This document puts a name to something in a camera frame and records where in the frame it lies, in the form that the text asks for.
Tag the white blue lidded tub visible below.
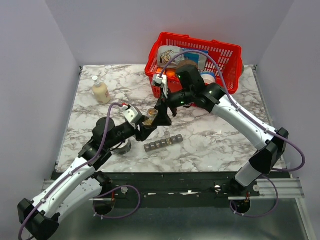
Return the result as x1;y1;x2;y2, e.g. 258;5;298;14
200;71;217;86

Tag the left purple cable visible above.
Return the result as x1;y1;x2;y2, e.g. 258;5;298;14
18;102;141;240

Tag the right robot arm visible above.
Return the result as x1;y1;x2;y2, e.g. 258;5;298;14
152;64;289;196

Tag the blue white packet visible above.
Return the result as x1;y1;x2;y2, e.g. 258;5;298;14
184;52;208;71

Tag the red plastic shopping basket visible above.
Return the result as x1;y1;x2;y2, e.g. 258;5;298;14
145;32;242;108

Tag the orange fruit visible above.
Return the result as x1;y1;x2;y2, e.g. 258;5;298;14
165;69;176;78

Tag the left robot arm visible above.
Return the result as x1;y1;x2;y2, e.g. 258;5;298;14
17;116;156;240

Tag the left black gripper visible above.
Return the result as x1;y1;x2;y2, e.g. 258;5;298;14
106;115;158;150

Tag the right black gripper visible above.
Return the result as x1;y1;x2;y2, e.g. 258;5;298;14
151;87;194;127

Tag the grey weekly pill organizer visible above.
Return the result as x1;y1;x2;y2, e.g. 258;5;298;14
143;134;184;153

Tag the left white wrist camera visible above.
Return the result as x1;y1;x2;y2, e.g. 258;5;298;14
121;104;143;126

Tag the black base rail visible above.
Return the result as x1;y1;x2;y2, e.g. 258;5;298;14
82;171;293;210

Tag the orange small package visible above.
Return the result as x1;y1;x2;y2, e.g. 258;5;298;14
156;67;166;75

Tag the cream lotion pump bottle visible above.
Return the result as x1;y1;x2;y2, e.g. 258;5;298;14
92;76;111;105

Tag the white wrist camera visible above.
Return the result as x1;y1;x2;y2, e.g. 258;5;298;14
151;73;169;98
121;104;143;126

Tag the white snack bag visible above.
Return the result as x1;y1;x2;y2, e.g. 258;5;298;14
157;45;185;69

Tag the clear pill bottle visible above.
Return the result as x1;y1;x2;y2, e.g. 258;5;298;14
143;108;158;126

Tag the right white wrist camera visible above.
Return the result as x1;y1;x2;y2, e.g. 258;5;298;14
151;73;169;98

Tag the brown round paper package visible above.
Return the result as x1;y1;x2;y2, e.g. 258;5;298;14
176;59;198;69

